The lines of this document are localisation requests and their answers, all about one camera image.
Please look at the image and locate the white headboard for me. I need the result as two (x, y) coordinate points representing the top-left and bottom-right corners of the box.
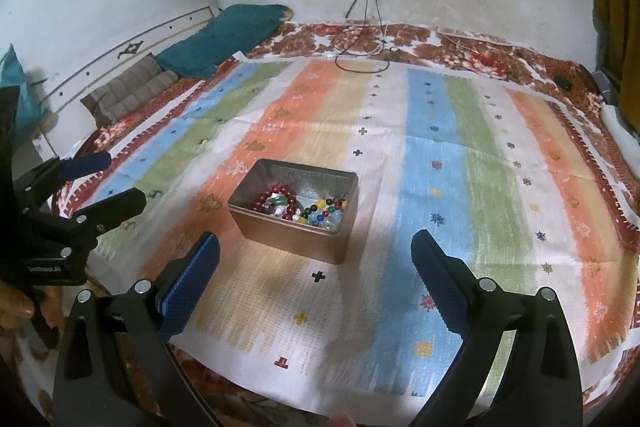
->
(27, 5), (222, 160)

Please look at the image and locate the floral bed sheet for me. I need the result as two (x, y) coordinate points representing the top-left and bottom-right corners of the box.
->
(10, 21), (640, 427)

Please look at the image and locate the dark red bead bracelet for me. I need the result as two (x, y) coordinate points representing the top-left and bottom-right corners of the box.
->
(251, 185), (302, 216)

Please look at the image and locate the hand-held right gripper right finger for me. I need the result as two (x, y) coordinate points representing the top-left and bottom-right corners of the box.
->
(410, 229), (584, 427)

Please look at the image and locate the striped woven mat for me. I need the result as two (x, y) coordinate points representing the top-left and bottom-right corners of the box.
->
(59, 56), (640, 414)

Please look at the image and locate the teal cloth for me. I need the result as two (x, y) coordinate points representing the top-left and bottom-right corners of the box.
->
(0, 43), (27, 92)

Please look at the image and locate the metal tin box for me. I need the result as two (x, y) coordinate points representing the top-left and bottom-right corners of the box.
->
(228, 158), (360, 266)

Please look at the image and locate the person's left hand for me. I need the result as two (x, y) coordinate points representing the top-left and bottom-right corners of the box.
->
(0, 279), (63, 350)

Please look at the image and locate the yellow curtain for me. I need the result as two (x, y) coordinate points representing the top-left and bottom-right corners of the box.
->
(592, 0), (640, 135)

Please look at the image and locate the white cloth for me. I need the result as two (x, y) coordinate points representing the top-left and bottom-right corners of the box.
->
(599, 103), (640, 152)

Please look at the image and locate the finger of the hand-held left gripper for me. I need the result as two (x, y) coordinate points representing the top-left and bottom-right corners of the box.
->
(49, 186), (148, 238)
(14, 150), (112, 198)

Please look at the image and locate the pastel stone bracelet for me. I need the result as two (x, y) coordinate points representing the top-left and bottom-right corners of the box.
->
(269, 201), (303, 222)

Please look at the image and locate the brown striped cushion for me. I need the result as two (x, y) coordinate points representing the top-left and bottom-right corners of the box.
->
(79, 55), (179, 128)

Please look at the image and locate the teal pillow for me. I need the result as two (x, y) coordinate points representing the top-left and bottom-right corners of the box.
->
(154, 3), (294, 80)

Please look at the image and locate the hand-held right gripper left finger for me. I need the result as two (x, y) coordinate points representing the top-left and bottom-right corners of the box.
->
(52, 231), (221, 427)

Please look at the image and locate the multicolour glass bead bracelet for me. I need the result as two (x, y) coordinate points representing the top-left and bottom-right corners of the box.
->
(306, 196), (349, 229)

